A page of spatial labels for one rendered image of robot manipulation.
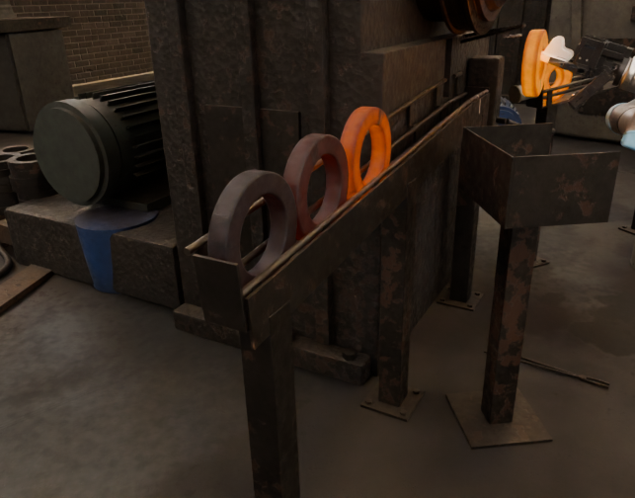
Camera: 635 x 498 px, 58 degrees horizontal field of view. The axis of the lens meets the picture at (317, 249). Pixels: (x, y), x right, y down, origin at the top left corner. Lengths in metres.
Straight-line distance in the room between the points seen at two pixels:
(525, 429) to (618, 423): 0.24
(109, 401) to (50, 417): 0.15
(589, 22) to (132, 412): 3.76
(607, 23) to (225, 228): 3.86
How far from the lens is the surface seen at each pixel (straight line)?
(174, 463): 1.48
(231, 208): 0.77
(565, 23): 4.52
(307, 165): 0.92
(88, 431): 1.63
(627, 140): 1.54
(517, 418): 1.59
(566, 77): 2.29
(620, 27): 4.41
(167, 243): 1.99
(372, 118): 1.12
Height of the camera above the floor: 0.99
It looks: 24 degrees down
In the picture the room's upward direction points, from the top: 2 degrees counter-clockwise
